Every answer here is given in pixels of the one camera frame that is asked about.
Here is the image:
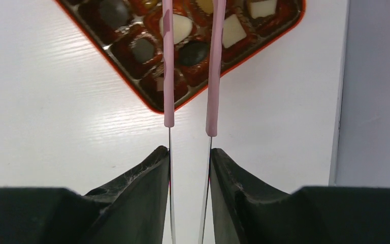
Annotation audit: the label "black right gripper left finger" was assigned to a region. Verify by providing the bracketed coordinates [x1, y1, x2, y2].
[0, 146, 170, 243]

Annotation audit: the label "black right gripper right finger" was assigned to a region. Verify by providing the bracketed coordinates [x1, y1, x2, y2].
[210, 148, 390, 243]

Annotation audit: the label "orange compartment chocolate box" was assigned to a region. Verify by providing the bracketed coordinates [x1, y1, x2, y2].
[58, 1, 306, 113]

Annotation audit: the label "white chocolate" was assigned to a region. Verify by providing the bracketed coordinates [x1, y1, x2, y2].
[159, 14, 193, 45]
[247, 0, 277, 19]
[222, 14, 247, 48]

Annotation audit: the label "pink silicone tongs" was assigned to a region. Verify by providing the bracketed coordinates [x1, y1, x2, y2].
[162, 1, 226, 243]

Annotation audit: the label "dark square chocolate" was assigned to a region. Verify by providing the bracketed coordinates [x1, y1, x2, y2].
[131, 38, 155, 64]

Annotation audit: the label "dark leaf chocolate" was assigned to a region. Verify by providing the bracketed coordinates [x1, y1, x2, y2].
[178, 41, 210, 67]

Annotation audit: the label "grey teardrop chocolate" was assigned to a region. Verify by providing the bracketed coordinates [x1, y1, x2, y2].
[99, 0, 129, 29]

